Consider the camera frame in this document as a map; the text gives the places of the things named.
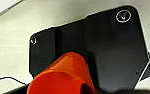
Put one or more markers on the dark robot base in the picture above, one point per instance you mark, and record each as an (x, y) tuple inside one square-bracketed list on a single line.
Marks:
[(117, 50)]

